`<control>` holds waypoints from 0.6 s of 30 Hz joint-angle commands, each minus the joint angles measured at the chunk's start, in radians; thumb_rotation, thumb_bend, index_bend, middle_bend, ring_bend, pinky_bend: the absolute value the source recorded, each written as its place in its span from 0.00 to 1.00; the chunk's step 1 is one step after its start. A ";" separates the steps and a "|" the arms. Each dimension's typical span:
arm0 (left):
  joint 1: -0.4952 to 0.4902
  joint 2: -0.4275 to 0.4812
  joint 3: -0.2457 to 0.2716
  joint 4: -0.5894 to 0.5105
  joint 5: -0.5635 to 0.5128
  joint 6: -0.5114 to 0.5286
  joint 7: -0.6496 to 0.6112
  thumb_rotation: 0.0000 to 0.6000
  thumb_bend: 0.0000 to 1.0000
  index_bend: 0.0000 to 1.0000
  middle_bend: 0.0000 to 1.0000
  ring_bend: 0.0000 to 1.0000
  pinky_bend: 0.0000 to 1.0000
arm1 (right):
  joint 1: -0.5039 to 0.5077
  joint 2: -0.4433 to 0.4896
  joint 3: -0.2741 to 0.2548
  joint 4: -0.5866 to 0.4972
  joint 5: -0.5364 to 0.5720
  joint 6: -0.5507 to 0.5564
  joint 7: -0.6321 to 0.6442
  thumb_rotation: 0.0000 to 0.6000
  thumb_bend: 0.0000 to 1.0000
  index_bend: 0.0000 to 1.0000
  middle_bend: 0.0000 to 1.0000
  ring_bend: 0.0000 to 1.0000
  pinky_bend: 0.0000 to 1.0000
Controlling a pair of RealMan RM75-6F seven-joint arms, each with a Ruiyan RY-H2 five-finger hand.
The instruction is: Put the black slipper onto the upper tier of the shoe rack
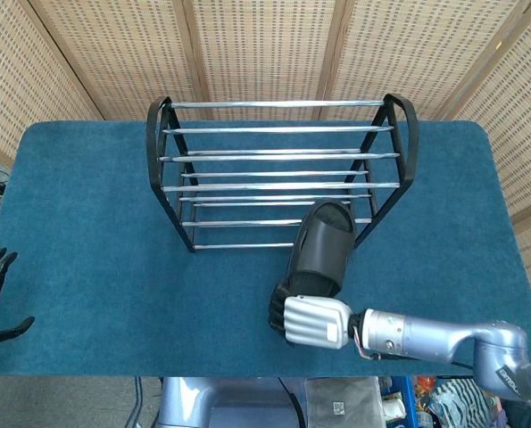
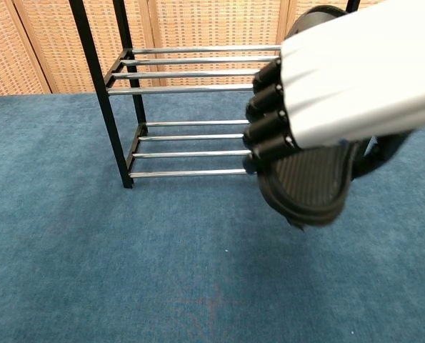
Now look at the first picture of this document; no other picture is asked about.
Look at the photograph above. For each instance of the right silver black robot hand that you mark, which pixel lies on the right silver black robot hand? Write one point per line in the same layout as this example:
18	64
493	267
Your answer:
314	321

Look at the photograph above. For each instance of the black rubber slipper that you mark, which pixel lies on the black rubber slipper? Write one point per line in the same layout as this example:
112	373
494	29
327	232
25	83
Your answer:
325	249

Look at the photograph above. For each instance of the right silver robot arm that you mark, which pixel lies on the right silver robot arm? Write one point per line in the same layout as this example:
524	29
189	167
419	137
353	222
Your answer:
425	334

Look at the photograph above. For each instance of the black metal shoe rack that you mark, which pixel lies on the black metal shoe rack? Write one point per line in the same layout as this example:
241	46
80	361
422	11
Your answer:
152	147

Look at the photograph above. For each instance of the grey box with QR label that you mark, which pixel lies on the grey box with QR label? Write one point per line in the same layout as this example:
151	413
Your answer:
341	401

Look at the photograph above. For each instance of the blue plastic crate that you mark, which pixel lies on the blue plastic crate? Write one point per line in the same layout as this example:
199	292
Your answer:
403	392

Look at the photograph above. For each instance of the blue carpet table mat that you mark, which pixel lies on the blue carpet table mat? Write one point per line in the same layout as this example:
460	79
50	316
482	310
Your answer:
113	267

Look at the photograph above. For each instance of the silver blue robot torso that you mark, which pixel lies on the silver blue robot torso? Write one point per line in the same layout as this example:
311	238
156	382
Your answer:
189	401

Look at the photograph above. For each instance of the patterned plastic bag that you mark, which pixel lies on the patterned plastic bag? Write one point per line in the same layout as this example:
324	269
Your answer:
461	401

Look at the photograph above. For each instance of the woven bamboo folding screen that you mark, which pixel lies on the woven bamboo folding screen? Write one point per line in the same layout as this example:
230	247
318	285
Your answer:
265	49

